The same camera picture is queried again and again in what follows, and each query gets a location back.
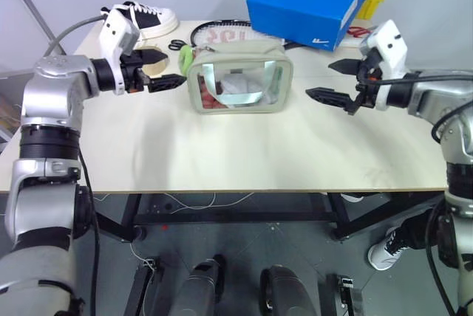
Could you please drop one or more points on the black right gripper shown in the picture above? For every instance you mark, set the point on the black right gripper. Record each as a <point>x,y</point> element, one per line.
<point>367,91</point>

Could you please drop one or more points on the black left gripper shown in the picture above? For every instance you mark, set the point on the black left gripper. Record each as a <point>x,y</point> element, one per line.
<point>133,72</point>

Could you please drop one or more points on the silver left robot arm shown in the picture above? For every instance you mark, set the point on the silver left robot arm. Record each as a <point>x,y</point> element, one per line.
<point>51,83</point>

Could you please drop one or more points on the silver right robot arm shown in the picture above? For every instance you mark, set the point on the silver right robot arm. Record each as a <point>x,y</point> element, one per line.
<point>436,94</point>

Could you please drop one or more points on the clear beige toiletry bag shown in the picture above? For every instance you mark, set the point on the clear beige toiletry bag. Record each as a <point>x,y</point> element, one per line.
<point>240,83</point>

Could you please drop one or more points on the beige masking tape roll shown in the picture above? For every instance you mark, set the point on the beige masking tape roll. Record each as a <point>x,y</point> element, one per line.
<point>157,68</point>

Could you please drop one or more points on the green plastic item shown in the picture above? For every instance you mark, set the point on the green plastic item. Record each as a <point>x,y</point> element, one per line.
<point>186,59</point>

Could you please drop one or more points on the white and black sneaker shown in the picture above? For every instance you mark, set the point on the white and black sneaker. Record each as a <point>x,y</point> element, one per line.
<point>155,20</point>

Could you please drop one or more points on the tennis racket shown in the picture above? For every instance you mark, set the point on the tennis racket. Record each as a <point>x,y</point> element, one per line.
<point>221,35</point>

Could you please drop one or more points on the yellow plastic bin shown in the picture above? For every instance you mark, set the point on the yellow plastic bin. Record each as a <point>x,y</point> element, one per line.
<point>373,4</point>

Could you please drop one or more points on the white shoe under table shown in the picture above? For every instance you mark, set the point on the white shoe under table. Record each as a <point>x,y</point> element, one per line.
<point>352,196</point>

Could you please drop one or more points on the grey metal pole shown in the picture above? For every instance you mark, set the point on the grey metal pole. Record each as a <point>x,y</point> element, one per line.
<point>33,6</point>

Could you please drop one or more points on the bystander's black trouser leg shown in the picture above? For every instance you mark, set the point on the bystander's black trouser leg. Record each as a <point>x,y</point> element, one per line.
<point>417,233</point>

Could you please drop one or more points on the bystander's white sneaker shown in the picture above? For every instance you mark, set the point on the bystander's white sneaker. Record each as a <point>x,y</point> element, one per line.
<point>384,255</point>

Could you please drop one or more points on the dark rounded robot leg shape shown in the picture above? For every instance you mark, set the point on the dark rounded robot leg shape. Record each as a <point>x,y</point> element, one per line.
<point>284,290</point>
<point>201,286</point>

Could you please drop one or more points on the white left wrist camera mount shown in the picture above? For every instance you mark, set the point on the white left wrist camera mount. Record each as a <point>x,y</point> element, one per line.
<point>116,31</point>

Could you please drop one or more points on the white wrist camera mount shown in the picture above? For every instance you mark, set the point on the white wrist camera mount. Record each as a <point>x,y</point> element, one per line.
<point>116,31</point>
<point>390,44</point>

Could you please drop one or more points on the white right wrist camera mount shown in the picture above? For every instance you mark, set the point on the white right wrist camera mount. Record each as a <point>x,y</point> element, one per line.
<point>390,44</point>

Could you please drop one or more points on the black metal table frame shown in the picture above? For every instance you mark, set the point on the black metal table frame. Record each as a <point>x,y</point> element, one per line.
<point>229,216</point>

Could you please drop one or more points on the black floor stand bracket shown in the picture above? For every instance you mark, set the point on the black floor stand bracket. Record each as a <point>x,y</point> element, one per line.
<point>142,286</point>
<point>343,294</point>

